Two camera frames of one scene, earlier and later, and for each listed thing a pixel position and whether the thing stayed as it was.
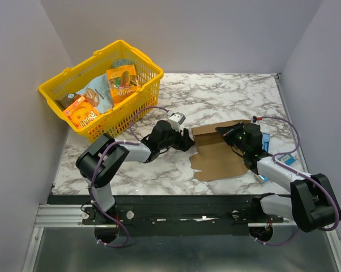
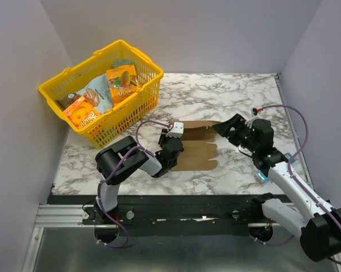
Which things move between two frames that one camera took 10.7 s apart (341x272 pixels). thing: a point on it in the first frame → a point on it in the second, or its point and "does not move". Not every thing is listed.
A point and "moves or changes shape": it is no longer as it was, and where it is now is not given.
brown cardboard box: [216, 157] moves or changes shape
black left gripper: [183, 143] → [162, 137]
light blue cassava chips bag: [98, 94] does not move
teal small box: [288, 158] does not move
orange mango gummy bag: [123, 81] does not move
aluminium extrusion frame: [52, 216] does not move
